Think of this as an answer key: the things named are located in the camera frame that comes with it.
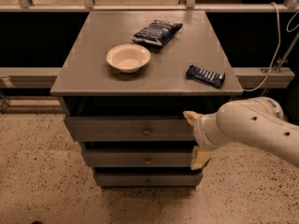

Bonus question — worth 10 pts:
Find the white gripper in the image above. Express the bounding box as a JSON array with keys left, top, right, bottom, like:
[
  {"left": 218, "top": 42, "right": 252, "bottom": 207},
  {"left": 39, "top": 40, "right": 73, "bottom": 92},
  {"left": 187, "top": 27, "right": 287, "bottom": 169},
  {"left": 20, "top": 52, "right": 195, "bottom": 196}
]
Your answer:
[{"left": 183, "top": 111, "right": 232, "bottom": 171}]

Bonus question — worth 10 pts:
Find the grey top drawer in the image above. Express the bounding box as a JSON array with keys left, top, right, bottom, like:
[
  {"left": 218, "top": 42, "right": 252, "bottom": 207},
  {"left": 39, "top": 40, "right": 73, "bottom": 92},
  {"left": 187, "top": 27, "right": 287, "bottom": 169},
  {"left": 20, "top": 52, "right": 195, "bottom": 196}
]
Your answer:
[{"left": 64, "top": 117, "right": 194, "bottom": 142}]

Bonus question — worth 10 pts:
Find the grey drawer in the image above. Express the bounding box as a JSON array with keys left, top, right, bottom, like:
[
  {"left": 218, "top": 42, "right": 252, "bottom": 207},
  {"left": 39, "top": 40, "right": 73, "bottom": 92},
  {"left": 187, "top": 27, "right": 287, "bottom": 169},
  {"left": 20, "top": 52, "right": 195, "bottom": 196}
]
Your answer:
[
  {"left": 64, "top": 117, "right": 194, "bottom": 142},
  {"left": 82, "top": 149, "right": 192, "bottom": 168},
  {"left": 95, "top": 173, "right": 202, "bottom": 187}
]

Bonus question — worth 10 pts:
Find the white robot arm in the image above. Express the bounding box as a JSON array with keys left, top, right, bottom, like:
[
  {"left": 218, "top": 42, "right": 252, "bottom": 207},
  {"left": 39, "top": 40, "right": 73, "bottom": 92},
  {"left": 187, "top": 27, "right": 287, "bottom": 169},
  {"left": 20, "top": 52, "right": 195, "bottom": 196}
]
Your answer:
[{"left": 183, "top": 97, "right": 299, "bottom": 171}]

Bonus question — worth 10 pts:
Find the grey middle drawer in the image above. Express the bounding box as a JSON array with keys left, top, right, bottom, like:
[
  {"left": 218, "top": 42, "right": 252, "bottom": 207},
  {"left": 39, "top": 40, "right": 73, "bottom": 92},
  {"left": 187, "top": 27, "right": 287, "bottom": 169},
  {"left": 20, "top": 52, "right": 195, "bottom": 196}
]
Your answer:
[{"left": 82, "top": 149, "right": 192, "bottom": 168}]

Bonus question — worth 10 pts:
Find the grey drawer cabinet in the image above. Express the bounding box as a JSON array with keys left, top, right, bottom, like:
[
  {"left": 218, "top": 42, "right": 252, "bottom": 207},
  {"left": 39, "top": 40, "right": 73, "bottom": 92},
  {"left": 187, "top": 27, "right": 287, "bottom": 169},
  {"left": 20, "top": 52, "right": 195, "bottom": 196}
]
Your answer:
[{"left": 51, "top": 10, "right": 242, "bottom": 178}]

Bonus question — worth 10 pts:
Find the grey bottom drawer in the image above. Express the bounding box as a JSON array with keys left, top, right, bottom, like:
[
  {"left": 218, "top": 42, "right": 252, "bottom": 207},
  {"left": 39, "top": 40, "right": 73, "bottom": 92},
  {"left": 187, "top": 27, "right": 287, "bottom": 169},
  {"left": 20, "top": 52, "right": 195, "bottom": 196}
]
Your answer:
[{"left": 95, "top": 173, "right": 202, "bottom": 187}]

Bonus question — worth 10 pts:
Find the blue snack bar wrapper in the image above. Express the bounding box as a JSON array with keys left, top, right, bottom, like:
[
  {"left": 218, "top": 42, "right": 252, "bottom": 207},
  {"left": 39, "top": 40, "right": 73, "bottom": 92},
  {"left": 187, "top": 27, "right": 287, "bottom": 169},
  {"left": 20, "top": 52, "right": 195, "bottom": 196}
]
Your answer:
[{"left": 186, "top": 65, "right": 225, "bottom": 89}]

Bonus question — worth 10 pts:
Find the dark blue chip bag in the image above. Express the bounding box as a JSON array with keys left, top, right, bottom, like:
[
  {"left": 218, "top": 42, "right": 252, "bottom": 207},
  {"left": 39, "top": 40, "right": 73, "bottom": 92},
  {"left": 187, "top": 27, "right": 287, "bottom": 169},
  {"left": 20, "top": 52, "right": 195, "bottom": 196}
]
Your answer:
[{"left": 131, "top": 20, "right": 183, "bottom": 47}]

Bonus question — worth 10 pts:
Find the white cable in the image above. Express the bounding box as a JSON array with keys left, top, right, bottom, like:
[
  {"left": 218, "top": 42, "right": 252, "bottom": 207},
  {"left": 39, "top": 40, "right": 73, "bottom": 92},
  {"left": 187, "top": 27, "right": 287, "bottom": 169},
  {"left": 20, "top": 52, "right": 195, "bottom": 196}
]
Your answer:
[{"left": 242, "top": 1, "right": 299, "bottom": 93}]

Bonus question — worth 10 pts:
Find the metal railing frame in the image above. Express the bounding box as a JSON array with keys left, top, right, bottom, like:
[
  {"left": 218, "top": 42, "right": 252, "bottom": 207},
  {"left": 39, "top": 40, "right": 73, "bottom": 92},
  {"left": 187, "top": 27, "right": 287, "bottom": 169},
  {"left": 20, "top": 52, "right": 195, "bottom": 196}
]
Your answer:
[{"left": 0, "top": 0, "right": 298, "bottom": 89}]

